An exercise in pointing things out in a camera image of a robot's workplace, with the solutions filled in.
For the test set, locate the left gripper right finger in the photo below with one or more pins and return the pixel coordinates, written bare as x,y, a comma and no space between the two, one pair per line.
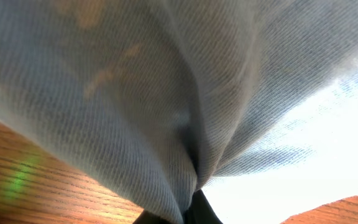
202,208

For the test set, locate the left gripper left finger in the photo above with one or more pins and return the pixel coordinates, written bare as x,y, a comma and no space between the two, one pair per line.
149,218

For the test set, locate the light blue printed t-shirt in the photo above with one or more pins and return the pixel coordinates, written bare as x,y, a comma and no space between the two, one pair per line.
253,103

